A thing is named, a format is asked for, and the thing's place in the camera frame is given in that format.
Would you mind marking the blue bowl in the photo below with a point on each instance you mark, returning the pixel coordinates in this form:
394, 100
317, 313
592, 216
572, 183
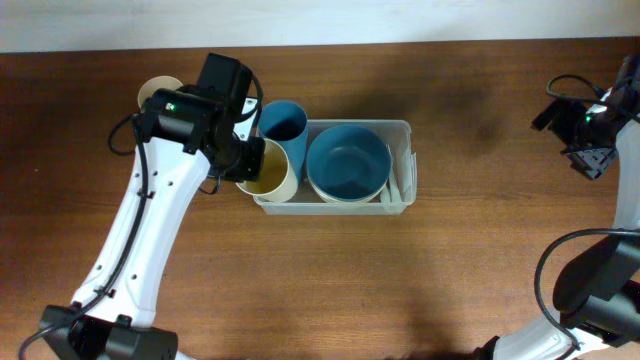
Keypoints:
348, 149

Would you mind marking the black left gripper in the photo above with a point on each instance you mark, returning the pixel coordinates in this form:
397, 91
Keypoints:
253, 166

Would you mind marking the white plastic spoon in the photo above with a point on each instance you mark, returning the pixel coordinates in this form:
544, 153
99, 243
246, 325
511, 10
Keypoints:
385, 196

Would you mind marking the cream cup front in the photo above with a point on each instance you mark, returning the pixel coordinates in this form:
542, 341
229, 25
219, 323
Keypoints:
277, 181

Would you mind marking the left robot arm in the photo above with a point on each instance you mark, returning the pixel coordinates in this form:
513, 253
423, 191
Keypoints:
184, 137

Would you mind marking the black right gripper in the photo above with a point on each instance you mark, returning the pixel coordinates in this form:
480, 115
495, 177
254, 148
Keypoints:
589, 164

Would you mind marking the white plastic fork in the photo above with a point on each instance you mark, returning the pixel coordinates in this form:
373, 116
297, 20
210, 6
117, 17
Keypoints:
395, 195

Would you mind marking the cream cup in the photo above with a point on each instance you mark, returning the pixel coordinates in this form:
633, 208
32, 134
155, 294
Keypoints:
277, 181
154, 84

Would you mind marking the clear plastic storage container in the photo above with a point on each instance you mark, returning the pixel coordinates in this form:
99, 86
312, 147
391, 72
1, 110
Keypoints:
395, 133

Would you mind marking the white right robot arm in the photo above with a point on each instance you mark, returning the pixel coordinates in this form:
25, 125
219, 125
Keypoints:
595, 298

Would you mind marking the blue cup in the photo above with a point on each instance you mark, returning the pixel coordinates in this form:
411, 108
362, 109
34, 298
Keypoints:
286, 123

